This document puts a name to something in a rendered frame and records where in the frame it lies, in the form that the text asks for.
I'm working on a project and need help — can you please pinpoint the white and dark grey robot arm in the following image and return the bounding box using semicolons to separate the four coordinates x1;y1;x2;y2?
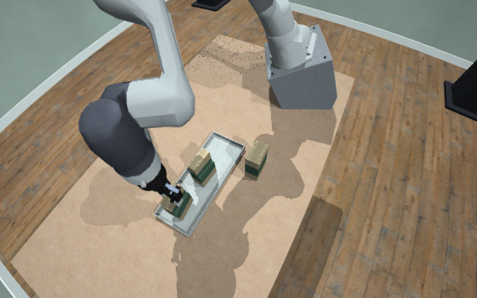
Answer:
79;0;317;188

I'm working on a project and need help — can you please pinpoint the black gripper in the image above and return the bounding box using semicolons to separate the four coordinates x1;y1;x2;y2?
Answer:
137;163;183;207

